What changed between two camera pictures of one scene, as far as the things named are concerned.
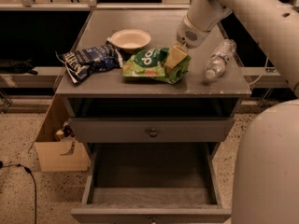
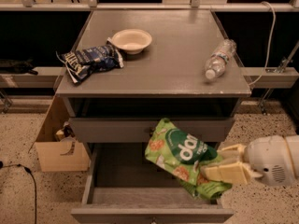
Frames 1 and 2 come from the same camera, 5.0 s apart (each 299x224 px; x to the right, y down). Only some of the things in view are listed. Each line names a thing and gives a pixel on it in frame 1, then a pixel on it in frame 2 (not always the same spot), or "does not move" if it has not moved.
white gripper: x=188 y=35 → x=268 y=160
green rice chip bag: x=151 y=63 → x=182 y=155
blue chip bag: x=78 y=63 does not move
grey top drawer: x=151 y=130 does not move
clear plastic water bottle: x=220 y=58 does not move
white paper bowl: x=131 y=40 does not move
